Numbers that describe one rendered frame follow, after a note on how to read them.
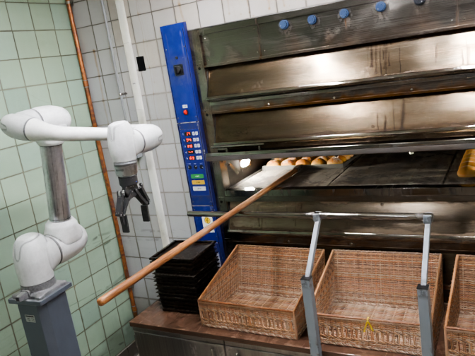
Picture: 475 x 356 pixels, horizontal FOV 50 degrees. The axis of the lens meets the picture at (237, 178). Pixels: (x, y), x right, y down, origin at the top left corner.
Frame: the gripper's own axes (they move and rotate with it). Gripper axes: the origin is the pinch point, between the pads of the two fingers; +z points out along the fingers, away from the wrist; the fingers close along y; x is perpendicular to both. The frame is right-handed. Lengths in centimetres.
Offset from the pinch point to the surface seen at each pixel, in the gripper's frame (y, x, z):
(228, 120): -99, -3, -28
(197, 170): -96, -26, 0
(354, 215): -57, 74, 14
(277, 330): -48, 34, 70
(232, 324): -49, 9, 70
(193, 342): -46, -14, 81
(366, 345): -46, 77, 71
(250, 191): -98, 5, 14
